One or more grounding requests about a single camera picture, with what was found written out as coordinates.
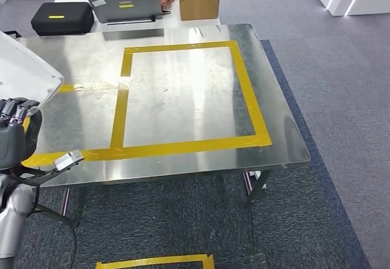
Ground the cardboard box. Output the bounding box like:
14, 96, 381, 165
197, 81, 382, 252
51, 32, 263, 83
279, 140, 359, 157
178, 0, 220, 21

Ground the black carrying case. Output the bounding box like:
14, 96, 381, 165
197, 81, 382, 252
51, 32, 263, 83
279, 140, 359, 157
30, 1, 95, 37

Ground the steel workbench table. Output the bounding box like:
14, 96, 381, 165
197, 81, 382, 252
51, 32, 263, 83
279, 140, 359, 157
17, 23, 311, 220

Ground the white curved panel part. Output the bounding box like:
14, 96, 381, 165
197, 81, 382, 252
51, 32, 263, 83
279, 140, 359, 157
0, 30, 65, 117

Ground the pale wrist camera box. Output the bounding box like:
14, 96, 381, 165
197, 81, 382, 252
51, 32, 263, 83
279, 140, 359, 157
52, 148, 85, 175

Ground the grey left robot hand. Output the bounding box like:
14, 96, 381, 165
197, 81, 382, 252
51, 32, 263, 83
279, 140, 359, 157
0, 97, 43, 171

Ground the dark right robot hand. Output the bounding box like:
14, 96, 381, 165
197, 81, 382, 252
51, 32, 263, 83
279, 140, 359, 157
251, 253, 269, 269

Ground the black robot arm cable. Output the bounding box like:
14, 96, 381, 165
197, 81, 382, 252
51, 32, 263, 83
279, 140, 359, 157
29, 203, 79, 269

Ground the grey laptop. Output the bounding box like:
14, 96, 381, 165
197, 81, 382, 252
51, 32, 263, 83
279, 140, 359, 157
80, 0, 164, 26

